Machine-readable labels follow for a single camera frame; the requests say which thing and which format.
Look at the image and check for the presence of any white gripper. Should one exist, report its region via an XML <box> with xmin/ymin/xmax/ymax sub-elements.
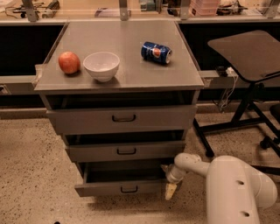
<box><xmin>160</xmin><ymin>164</ymin><xmax>186</xmax><ymax>200</ymax></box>

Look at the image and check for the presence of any grey bottom drawer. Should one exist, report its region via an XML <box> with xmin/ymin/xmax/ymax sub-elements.
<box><xmin>74</xmin><ymin>157</ymin><xmax>173</xmax><ymax>197</ymax></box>

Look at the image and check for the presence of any grey drawer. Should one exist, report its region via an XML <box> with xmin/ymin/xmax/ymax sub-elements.
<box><xmin>74</xmin><ymin>157</ymin><xmax>173</xmax><ymax>197</ymax></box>
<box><xmin>47</xmin><ymin>105</ymin><xmax>197</xmax><ymax>135</ymax></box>
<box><xmin>66</xmin><ymin>141</ymin><xmax>185</xmax><ymax>162</ymax></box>

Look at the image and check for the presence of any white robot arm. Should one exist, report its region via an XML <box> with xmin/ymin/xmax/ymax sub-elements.
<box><xmin>161</xmin><ymin>153</ymin><xmax>277</xmax><ymax>224</ymax></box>

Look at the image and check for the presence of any grey top drawer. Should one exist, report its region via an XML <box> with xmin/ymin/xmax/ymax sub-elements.
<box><xmin>47</xmin><ymin>105</ymin><xmax>197</xmax><ymax>135</ymax></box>

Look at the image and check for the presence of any grey drawer cabinet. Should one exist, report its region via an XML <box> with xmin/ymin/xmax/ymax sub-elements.
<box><xmin>33</xmin><ymin>19</ymin><xmax>205</xmax><ymax>186</ymax></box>

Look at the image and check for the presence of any grey middle drawer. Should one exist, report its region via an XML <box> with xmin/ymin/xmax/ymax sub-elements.
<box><xmin>66</xmin><ymin>141</ymin><xmax>185</xmax><ymax>162</ymax></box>

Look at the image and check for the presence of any black office chair base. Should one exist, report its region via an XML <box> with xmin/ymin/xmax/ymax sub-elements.
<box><xmin>250</xmin><ymin>103</ymin><xmax>280</xmax><ymax>177</ymax></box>

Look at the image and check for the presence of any blue Pepsi can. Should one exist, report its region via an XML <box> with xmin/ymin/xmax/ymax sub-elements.
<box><xmin>141</xmin><ymin>41</ymin><xmax>172</xmax><ymax>65</ymax></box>

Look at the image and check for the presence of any white ceramic bowl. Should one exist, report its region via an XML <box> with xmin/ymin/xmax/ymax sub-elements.
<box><xmin>83</xmin><ymin>52</ymin><xmax>120</xmax><ymax>82</ymax></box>

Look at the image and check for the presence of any black laptop stand table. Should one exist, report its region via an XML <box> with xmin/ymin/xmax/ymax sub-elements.
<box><xmin>193</xmin><ymin>30</ymin><xmax>280</xmax><ymax>158</ymax></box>

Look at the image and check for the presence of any red apple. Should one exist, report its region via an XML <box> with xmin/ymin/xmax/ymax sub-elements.
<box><xmin>59</xmin><ymin>52</ymin><xmax>81</xmax><ymax>74</ymax></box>

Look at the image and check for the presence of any pink plastic bin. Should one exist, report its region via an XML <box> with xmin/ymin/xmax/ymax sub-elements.
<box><xmin>190</xmin><ymin>0</ymin><xmax>220</xmax><ymax>17</ymax></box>

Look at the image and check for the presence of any white power strip with cables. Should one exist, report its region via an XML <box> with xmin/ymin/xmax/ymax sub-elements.
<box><xmin>216</xmin><ymin>66</ymin><xmax>239</xmax><ymax>112</ymax></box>

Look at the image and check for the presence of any grey metal rail frame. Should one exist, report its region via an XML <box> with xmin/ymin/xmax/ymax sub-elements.
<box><xmin>0</xmin><ymin>0</ymin><xmax>280</xmax><ymax>25</ymax></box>

